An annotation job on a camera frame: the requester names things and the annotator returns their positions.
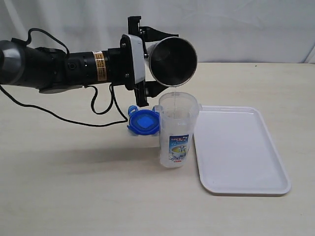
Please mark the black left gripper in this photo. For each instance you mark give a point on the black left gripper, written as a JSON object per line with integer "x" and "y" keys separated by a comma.
{"x": 126, "y": 64}

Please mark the stainless steel cup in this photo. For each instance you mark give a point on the stainless steel cup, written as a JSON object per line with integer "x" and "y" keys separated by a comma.
{"x": 172, "y": 61}

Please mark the blue plastic lid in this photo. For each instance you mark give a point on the blue plastic lid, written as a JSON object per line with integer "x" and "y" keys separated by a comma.
{"x": 143, "y": 121}

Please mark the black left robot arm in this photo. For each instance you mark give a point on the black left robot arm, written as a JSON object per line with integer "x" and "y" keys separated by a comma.
{"x": 52, "y": 70}

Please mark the clear plastic jar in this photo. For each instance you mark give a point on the clear plastic jar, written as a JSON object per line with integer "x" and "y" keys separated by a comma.
{"x": 178, "y": 112}

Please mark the white curtain backdrop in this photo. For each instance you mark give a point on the white curtain backdrop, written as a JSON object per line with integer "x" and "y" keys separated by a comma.
{"x": 220, "y": 30}

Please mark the white plastic tray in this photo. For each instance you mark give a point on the white plastic tray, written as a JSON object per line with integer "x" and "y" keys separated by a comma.
{"x": 236, "y": 155}

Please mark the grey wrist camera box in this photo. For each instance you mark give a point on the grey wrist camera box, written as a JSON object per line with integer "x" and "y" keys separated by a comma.
{"x": 137, "y": 55}

